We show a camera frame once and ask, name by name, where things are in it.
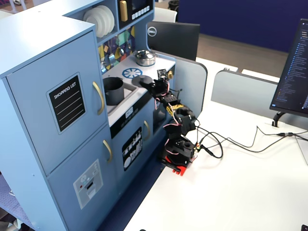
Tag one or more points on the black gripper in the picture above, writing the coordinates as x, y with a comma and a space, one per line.
152, 85

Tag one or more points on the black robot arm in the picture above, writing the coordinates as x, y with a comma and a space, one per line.
185, 120

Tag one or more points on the gold stove knob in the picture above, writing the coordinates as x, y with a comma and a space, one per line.
170, 74

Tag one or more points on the silver toy kettle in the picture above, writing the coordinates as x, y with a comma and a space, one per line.
144, 59

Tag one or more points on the gray toy pot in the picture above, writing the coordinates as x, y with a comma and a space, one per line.
114, 92

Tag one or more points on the gray rounded desk divider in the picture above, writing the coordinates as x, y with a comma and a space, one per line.
190, 86

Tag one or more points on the silver toy ladle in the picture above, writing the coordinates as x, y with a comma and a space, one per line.
121, 51

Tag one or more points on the small silver hanging utensil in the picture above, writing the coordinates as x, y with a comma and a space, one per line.
129, 45

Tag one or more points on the white patterned cup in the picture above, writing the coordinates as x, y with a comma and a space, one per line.
111, 59

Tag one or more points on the silver patterned ball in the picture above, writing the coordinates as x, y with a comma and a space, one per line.
103, 67

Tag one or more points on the black Dell monitor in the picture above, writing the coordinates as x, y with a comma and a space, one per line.
173, 38

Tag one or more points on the white office chair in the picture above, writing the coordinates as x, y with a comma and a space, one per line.
164, 15

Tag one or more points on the white toy plate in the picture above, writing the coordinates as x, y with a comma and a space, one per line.
111, 18
90, 18
102, 24

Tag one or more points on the black toy microwave door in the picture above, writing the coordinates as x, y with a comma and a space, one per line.
140, 6

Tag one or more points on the black shopping list board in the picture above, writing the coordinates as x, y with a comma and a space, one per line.
67, 103

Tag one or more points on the red table clamp base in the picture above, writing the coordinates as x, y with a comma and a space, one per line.
183, 170

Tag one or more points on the gray low desk divider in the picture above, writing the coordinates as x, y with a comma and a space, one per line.
243, 92

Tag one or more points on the gray water dispenser sticker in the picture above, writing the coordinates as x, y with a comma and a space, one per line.
87, 184

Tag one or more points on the blue toy kitchen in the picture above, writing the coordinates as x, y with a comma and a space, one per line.
36, 60

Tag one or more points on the black monitor stand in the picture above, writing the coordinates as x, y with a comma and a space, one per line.
278, 118

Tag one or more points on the lit computer monitor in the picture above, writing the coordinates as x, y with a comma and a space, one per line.
292, 72

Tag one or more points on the gray laptop edge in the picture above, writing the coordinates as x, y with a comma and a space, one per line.
303, 151

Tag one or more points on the small wrist camera board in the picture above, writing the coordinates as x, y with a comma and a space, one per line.
162, 73

